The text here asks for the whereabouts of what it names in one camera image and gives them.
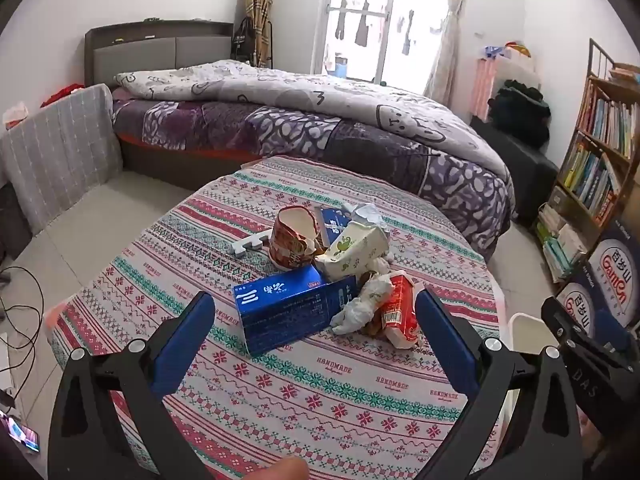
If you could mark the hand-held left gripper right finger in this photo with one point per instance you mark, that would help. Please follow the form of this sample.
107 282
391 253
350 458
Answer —
445 345

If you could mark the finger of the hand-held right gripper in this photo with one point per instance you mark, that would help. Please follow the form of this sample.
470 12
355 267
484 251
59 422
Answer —
557 320
612 335

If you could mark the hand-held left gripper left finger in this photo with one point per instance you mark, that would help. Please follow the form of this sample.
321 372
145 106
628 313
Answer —
185 340

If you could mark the white plastic bin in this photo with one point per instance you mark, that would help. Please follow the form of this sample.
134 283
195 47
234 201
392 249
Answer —
525 330

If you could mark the red snack packet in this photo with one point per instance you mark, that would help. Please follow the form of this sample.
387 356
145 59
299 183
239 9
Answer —
400 310

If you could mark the clear plastic wrap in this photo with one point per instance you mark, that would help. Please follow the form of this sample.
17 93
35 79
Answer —
360 310

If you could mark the cream green-printed carton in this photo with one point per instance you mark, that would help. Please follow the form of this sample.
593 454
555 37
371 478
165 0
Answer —
350 250

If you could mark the torn red paper cup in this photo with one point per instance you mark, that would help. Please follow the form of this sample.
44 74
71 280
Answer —
290 250

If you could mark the person's left hand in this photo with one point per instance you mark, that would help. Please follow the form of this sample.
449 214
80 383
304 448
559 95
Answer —
280 470

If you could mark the blue printed cardboard box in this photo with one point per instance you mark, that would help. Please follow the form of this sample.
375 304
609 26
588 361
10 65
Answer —
617 265
580 305

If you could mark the stack of lying books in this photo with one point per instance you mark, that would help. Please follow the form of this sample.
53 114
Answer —
562 245

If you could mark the crumpled white tissue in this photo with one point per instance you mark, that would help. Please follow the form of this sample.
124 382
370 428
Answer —
380 263
367 212

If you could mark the white plastic notched strip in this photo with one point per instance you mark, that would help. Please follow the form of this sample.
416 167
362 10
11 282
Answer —
247 246

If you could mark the striped patterned tablecloth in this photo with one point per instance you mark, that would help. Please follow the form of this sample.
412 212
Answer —
300 400

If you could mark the row of upright books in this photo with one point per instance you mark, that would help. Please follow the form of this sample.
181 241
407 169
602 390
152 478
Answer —
610 120
590 180

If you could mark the black bench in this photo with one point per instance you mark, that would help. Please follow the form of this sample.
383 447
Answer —
520 175

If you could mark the small blue packet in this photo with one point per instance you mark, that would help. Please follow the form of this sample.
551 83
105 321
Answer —
332 227

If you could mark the wooden bookshelf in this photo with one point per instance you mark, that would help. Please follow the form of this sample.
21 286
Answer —
597 150

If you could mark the dark bed base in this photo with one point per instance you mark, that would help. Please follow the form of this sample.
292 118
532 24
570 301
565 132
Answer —
190 157

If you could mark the smartphone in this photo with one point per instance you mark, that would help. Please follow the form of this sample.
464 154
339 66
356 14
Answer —
25 435

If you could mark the black bag on cabinet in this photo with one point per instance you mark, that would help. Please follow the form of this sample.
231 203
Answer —
520 110

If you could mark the grey checked cloth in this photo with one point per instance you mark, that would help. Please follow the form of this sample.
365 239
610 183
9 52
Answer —
60 150

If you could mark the purple patterned blanket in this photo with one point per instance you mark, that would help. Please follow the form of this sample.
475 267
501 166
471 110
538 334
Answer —
300 130

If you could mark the pink cloth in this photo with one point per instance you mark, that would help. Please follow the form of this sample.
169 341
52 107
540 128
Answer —
487 87

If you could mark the red cloth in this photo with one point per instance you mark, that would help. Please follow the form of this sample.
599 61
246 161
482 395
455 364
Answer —
62 94

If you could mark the grey printed quilt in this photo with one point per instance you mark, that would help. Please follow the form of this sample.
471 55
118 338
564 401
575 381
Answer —
310 90

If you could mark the grey bed headboard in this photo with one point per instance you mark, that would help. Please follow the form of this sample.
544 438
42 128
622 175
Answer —
140 55

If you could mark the blue bucket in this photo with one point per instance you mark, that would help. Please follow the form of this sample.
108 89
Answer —
341 66

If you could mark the light curtain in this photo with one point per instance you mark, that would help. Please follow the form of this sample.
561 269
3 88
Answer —
450 35

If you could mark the glass balcony door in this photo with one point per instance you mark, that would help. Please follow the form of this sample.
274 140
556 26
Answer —
375 20

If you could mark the plaid coat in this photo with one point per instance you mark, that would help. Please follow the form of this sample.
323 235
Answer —
260 10

